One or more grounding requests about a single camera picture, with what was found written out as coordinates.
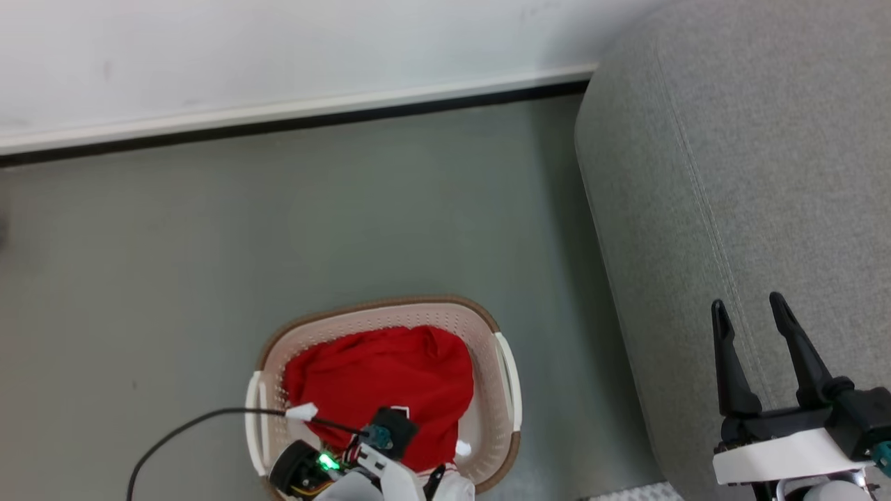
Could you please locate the white black wall baseboard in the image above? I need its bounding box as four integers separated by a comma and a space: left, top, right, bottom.
0, 64, 601, 168

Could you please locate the cream perforated laundry basket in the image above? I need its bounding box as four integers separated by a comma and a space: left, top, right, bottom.
245, 296, 523, 501

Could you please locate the grey fabric sofa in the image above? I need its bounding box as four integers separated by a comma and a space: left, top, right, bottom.
574, 0, 891, 501

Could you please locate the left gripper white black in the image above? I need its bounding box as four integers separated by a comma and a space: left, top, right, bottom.
355, 443, 427, 501

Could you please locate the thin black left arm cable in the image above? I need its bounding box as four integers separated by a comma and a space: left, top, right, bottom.
127, 407, 373, 501

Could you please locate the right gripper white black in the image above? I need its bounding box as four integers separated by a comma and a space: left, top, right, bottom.
710, 292, 872, 486

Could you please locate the red clothing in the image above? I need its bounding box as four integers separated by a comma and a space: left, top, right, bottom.
282, 326, 475, 474

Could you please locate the left gripper round black motor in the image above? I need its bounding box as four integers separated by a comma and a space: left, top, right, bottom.
268, 440, 328, 497

